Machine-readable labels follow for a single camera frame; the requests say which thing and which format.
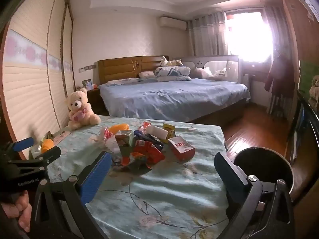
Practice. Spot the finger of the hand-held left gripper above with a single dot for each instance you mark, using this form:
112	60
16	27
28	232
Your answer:
48	153
23	145

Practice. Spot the yellow plush bear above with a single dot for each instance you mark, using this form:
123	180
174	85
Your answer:
175	62

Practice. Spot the tall wooden wardrobe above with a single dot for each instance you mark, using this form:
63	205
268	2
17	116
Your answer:
291	29

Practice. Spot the round white bin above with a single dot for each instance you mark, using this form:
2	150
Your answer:
264	166

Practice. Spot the red snack wrapper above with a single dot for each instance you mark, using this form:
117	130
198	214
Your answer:
147	151

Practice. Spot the bed with blue sheet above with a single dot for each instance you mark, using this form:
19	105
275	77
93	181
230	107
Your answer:
169	97

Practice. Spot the yellow snack packet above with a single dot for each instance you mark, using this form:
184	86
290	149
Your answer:
170	129

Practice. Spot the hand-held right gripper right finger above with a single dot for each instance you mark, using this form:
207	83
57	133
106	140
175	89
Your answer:
228	175

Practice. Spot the cream sliding door wardrobe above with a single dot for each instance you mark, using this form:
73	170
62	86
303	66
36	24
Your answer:
32	84

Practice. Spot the silver orange wrapper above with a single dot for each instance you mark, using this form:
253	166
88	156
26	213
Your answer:
134	163

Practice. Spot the person's left hand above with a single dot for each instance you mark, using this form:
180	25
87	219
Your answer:
17	208

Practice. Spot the green packet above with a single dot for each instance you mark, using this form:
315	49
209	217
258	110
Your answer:
46	136

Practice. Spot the dark blue wrapper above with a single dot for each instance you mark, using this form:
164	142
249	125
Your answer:
152	140

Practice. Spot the blue white printed pillow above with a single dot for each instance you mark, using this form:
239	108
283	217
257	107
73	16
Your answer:
172	71
174	78

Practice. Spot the small white pillow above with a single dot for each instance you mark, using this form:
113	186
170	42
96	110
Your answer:
146	74

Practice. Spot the white air conditioner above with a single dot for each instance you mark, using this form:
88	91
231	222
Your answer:
173	23

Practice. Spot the grey patterned curtain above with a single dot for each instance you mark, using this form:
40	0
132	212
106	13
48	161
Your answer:
270	29
206	34

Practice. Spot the white plush toy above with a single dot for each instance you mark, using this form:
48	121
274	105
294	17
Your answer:
163	61

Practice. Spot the wall switch panel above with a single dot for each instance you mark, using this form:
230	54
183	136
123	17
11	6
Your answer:
87	68

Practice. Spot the dark wooden nightstand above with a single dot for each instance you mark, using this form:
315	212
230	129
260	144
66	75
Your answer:
96	102

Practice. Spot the pink flat box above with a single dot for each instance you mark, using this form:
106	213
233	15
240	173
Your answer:
61	136

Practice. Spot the red box with white label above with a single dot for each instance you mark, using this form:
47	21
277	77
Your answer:
180	148

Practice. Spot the wooden headboard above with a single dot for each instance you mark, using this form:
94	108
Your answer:
117	71

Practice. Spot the grey bed guard rail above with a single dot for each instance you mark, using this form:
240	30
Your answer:
219	64

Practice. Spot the photo frame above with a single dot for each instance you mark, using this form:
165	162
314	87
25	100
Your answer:
87	82

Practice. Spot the clear plastic bag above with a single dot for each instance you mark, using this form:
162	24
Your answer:
109	144

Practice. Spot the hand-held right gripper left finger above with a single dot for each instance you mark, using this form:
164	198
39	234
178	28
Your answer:
96	176

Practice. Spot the brown plush toy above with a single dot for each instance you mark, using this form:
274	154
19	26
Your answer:
315	92

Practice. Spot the pink striped wrapper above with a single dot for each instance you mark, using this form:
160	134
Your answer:
143	126

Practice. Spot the flat blue floral pillow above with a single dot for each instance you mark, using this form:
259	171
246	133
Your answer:
122	81

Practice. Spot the window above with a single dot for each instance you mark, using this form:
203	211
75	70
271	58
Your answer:
246	34

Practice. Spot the white foam block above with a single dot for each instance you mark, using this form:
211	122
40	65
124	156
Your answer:
157	131

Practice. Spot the cream teddy bear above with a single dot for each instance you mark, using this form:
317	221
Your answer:
79	109

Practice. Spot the dark red coat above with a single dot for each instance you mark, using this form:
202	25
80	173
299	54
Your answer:
276	74

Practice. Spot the green floral blanket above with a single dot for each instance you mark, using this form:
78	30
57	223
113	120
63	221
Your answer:
159	191

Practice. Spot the pink plush toy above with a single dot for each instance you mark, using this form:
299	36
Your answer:
200	72

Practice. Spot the orange foam fruit net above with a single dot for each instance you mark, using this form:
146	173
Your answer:
118	128
47	145

